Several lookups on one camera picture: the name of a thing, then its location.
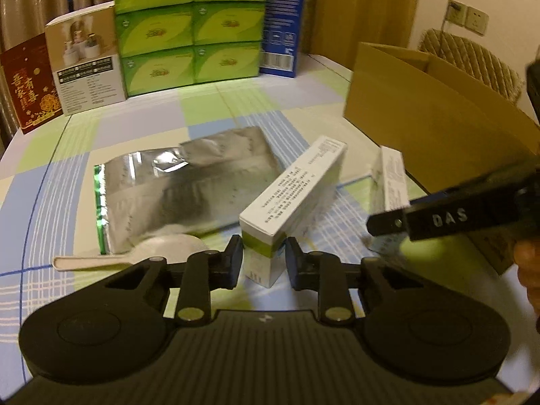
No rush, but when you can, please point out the wooden door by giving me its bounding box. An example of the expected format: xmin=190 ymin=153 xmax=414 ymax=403
xmin=308 ymin=0 xmax=418 ymax=69

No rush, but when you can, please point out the blue milk carton box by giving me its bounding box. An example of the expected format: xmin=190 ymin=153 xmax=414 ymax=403
xmin=260 ymin=0 xmax=304 ymax=78

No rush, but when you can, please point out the person right hand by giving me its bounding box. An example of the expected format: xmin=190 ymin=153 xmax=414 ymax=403
xmin=513 ymin=238 xmax=540 ymax=315

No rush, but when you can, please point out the long white slim box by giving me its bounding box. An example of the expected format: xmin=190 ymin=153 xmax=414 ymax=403
xmin=364 ymin=144 xmax=411 ymax=258

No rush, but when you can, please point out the brown cardboard box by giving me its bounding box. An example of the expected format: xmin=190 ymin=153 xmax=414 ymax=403
xmin=344 ymin=43 xmax=539 ymax=272

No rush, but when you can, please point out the wall power socket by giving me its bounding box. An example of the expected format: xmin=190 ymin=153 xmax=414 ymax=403
xmin=445 ymin=0 xmax=489 ymax=36

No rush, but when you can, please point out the silver foil pouch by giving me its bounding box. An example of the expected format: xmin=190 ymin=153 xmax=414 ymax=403
xmin=93 ymin=126 xmax=282 ymax=254

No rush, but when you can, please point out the red gift box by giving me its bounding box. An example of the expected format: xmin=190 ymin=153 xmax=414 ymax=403
xmin=1 ymin=34 xmax=62 ymax=134

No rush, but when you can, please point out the quilted chair cover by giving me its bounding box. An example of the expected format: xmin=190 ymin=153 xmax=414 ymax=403
xmin=418 ymin=28 xmax=524 ymax=105

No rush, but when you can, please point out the large white medicine box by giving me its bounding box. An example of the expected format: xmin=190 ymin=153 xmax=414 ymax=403
xmin=239 ymin=135 xmax=347 ymax=288

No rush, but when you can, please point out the white product box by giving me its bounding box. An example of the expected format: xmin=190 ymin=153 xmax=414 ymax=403
xmin=44 ymin=1 xmax=126 ymax=115

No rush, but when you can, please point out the white plastic spoon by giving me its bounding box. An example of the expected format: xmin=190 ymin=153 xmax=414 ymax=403
xmin=51 ymin=234 xmax=208 ymax=272

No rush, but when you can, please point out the checkered tablecloth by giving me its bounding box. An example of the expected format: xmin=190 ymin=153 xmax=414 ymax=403
xmin=0 ymin=52 xmax=540 ymax=397

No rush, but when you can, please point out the green tissue box pack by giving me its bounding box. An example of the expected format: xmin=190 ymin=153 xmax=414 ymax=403
xmin=113 ymin=0 xmax=266 ymax=96

